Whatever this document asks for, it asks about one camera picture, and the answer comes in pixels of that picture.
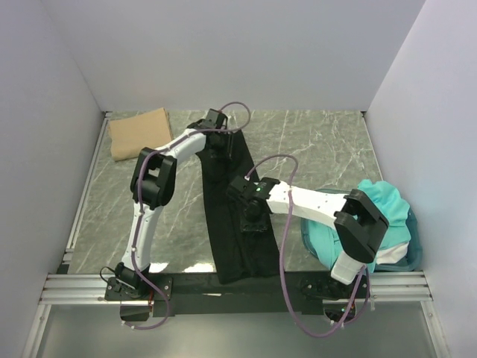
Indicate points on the white t-shirt in basket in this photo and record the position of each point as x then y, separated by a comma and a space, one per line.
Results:
392, 255

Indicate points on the blue plastic laundry basket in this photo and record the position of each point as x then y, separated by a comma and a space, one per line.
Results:
415, 252

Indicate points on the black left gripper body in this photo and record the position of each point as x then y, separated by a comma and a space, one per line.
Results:
223, 146

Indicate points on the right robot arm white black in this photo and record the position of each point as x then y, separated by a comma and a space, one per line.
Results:
359, 223

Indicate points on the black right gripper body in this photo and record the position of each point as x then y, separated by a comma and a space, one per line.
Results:
252, 222

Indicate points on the aluminium rail frame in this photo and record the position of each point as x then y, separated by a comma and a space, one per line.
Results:
79, 289

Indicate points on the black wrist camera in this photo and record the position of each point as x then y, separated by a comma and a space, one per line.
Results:
242, 189
215, 120

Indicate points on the black t-shirt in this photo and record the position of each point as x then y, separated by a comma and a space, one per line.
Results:
237, 255

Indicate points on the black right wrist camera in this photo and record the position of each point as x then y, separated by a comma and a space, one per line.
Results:
242, 189

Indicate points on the folded tan t-shirt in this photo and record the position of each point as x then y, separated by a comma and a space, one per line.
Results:
129, 136

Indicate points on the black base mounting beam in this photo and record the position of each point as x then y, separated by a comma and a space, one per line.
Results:
201, 293

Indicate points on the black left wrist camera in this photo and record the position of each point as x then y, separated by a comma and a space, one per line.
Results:
215, 120

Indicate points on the teal t-shirt in basket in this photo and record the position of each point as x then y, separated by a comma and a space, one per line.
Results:
324, 244

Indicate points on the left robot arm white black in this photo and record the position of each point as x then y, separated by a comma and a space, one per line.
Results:
153, 185

